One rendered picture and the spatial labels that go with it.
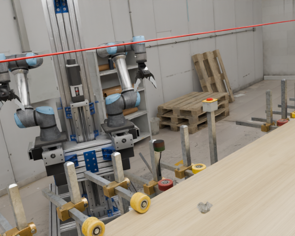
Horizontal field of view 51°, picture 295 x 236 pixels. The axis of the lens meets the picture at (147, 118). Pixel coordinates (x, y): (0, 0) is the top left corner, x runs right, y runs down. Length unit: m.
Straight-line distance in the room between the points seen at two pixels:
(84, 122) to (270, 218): 1.55
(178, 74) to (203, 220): 5.03
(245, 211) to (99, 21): 3.96
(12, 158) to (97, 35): 2.12
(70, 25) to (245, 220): 1.77
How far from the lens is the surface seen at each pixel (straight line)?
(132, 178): 1.89
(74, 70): 2.32
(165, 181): 1.67
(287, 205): 1.48
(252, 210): 1.43
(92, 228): 1.31
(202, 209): 1.41
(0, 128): 4.10
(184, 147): 1.88
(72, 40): 2.40
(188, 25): 6.56
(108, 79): 4.90
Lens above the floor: 1.66
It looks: 15 degrees down
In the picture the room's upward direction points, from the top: 7 degrees counter-clockwise
